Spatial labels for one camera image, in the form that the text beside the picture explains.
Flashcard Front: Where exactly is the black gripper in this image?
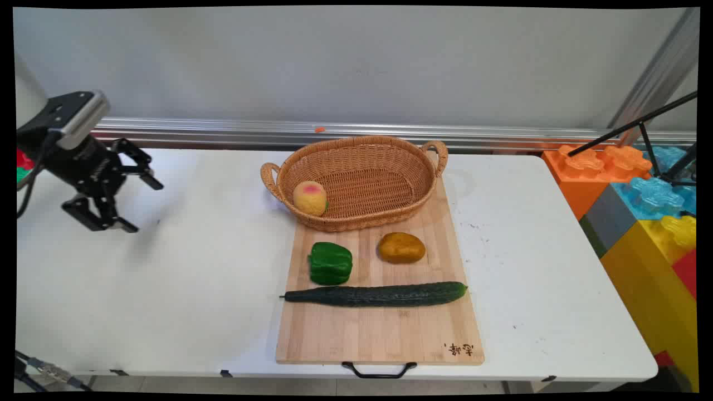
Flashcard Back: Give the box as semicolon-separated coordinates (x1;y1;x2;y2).
18;127;164;233

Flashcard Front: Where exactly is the red and green block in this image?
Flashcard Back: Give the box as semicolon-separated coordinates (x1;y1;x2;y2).
16;147;36;184

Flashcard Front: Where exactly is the yellow pink toy peach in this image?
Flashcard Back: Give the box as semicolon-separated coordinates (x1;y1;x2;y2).
293;180;329;217

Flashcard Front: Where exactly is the green toy bell pepper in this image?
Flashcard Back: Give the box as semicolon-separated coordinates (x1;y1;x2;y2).
307;242;353;286

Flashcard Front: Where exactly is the woven wicker basket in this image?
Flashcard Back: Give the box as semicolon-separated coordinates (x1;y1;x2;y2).
260;135;448;232

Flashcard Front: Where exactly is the dark green toy cucumber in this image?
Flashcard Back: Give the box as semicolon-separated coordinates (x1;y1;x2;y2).
280;281;468;307

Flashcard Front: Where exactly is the brown toy potato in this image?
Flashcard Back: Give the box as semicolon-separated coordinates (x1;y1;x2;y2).
378;232;426;264

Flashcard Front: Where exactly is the bamboo cutting board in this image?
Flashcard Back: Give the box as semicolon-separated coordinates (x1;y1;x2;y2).
276;177;485;366

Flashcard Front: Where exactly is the orange giant building block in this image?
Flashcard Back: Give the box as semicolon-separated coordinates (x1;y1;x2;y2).
541;144;653;221

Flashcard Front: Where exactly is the grey giant building block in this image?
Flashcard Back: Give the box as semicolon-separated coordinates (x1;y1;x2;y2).
579;184;637;258

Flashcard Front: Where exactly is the black tripod stand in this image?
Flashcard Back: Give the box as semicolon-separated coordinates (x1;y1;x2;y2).
567;90;699;187

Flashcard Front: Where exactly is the blue giant building block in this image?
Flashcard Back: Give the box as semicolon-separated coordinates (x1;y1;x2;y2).
611;146;698;221

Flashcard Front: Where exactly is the yellow giant building block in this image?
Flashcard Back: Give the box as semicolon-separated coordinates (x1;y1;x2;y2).
599;215;699;393

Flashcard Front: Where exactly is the red giant building block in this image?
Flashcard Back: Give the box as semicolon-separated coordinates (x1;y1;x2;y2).
671;248;698;301

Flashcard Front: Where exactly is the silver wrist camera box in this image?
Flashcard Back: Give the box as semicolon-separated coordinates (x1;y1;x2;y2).
47;91;110;150

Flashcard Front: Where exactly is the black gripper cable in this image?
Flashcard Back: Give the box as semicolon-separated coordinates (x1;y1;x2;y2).
16;129;62;220

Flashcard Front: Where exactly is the black cable with connector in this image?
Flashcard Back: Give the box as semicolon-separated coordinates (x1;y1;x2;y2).
14;350;92;392

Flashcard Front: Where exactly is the aluminium frame rail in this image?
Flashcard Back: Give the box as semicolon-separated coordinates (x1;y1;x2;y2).
89;116;697;151

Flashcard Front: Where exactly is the black cutting board handle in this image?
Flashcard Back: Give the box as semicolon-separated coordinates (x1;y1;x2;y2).
341;361;418;379

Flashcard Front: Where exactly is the aluminium frame post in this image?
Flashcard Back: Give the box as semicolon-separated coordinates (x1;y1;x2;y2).
606;8;700;146

